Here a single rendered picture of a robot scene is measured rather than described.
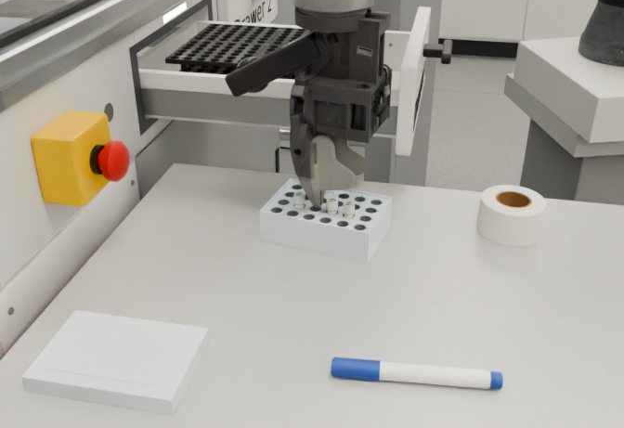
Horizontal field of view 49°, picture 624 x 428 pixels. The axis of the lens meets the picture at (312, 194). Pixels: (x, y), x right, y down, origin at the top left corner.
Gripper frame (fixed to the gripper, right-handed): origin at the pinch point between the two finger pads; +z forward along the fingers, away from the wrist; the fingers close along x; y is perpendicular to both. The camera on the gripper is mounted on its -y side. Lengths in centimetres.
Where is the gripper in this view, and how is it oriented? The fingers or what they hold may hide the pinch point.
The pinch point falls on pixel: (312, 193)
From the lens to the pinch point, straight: 73.3
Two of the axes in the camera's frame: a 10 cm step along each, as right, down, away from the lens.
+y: 9.3, 1.8, -3.3
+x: 3.7, -4.4, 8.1
